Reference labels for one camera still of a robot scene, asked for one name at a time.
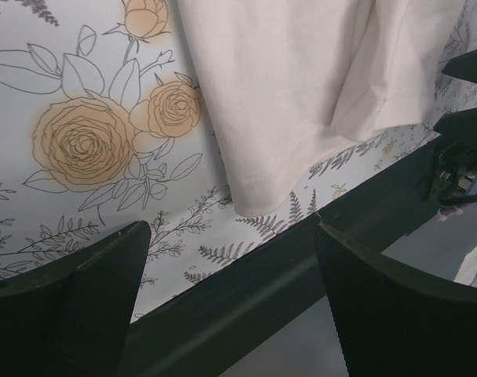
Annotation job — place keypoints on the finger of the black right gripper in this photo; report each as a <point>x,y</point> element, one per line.
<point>461,126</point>
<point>463,67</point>

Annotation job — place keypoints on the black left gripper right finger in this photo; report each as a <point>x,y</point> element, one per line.
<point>393,319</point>

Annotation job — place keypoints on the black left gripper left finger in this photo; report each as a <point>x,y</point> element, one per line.
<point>71,317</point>

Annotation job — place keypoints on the white and green t-shirt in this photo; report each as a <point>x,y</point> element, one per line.
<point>288,83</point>

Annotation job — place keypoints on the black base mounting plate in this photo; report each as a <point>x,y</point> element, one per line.
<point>212,325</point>

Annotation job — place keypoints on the floral patterned table mat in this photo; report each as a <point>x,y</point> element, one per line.
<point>103,122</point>

